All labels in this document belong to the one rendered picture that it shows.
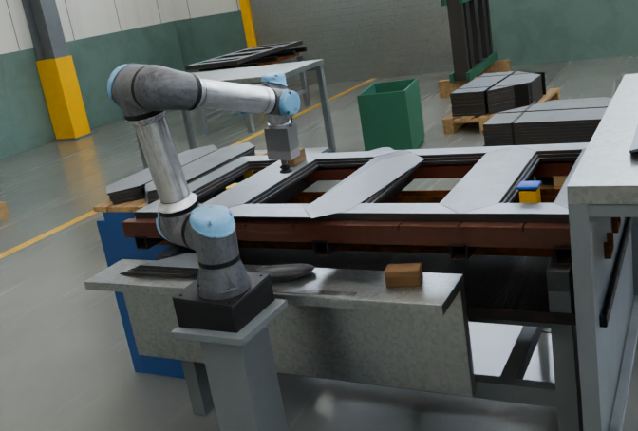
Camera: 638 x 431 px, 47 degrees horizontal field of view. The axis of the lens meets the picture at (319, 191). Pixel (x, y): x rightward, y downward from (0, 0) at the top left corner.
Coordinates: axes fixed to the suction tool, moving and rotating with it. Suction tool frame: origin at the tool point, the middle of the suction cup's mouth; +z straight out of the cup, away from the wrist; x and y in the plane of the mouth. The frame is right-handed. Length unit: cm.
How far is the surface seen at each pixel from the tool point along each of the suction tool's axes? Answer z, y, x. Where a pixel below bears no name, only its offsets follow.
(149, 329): 60, 60, 13
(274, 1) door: 22, 474, -841
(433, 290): 26, -54, 20
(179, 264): 27.8, 34.7, 18.7
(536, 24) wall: 78, 69, -834
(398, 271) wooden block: 22, -43, 20
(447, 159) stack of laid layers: 14, -35, -60
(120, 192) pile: 21, 95, -24
